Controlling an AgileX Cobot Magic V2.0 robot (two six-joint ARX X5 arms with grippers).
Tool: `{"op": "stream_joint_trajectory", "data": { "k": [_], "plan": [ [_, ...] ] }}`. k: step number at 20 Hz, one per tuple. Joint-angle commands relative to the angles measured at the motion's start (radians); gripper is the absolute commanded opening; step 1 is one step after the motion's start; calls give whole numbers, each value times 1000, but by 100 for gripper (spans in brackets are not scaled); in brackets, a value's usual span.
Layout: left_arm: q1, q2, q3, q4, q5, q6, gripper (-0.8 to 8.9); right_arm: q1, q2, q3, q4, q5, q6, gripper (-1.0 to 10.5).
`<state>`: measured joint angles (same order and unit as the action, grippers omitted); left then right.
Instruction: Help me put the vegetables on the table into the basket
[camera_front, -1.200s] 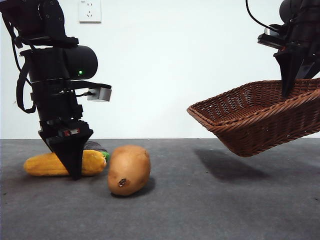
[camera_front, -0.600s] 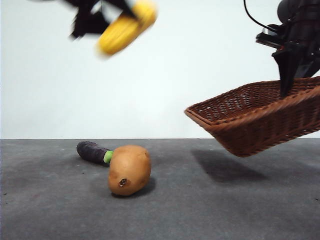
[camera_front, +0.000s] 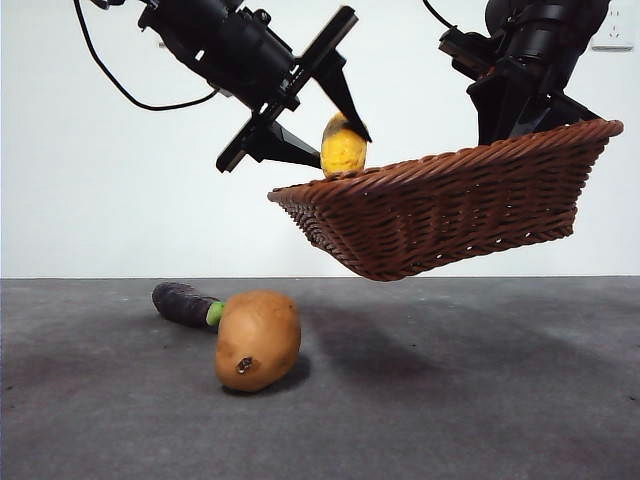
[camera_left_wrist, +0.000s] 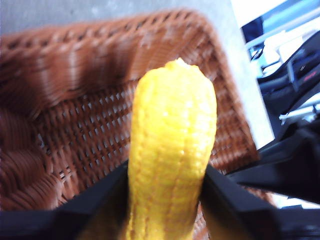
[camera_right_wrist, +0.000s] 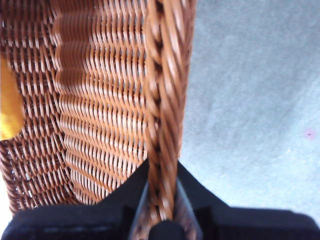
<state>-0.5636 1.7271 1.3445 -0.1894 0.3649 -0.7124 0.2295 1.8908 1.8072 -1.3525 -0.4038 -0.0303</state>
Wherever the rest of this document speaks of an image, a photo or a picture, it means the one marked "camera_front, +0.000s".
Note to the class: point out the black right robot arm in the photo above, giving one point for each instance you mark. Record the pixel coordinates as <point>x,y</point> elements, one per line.
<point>540,30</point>

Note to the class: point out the brown wicker basket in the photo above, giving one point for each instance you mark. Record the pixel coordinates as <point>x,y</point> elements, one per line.
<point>440,215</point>

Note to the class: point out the purple eggplant with green stem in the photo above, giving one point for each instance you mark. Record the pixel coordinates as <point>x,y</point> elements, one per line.
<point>182,305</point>

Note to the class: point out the brown potato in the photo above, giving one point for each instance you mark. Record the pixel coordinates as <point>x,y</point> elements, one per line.
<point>257,340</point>

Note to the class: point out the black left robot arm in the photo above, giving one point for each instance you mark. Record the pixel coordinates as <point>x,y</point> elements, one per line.
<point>225,40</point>

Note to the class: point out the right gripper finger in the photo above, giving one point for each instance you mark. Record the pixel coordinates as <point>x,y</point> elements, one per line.
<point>490,110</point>
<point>535,117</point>

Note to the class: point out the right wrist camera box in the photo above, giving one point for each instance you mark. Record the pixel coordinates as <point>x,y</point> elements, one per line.
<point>467,50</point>

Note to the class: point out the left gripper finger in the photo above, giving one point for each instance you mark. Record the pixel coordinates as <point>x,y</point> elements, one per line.
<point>285,147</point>
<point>342,90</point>

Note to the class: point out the white wall socket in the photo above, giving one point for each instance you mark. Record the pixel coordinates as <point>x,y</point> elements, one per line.
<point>617,35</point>

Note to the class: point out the yellow corn cob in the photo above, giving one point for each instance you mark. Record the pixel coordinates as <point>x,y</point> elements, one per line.
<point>342,150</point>

